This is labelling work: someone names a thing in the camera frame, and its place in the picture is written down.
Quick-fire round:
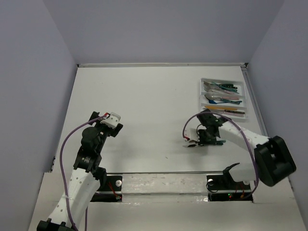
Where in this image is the gold spoon orange handle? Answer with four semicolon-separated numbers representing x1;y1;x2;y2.
203;106;238;112

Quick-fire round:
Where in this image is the blue spoon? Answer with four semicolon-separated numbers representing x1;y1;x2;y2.
208;100;225;104

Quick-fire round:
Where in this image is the knife black speckled handle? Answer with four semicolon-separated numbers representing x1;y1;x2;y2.
216;109;245;115

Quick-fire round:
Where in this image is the silver spoon teal speckled handle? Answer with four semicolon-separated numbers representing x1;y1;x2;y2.
221;99;243;105

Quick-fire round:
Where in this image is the silver spoon pink handle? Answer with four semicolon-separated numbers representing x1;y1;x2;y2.
205;94;239;101

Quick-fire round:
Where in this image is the silver fork slim handle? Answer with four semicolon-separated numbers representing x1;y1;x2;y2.
204;88;224;94

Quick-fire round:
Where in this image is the teal fork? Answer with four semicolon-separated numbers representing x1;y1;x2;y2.
211;82;239;94

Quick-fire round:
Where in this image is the silver fork black speckled handle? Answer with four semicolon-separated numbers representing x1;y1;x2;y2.
218;84;238;91

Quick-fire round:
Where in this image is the small silver knife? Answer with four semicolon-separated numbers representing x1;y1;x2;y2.
183;144;199;148

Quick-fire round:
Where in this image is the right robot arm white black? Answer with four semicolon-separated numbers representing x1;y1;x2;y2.
196;109;296;187

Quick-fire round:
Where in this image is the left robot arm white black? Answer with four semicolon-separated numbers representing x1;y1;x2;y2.
36;112;123;231

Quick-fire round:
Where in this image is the white compartment tray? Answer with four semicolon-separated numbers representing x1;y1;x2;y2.
199;78;248;122

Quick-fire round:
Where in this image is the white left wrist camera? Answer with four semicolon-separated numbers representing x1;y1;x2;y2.
100;113;121;129

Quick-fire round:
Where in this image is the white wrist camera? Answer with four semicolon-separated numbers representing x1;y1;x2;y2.
184;128;200;144
100;113;121;129

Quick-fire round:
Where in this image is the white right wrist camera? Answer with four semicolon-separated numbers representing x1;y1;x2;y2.
184;128;200;144

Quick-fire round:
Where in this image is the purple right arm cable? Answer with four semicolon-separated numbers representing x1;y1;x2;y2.
182;112;260;199

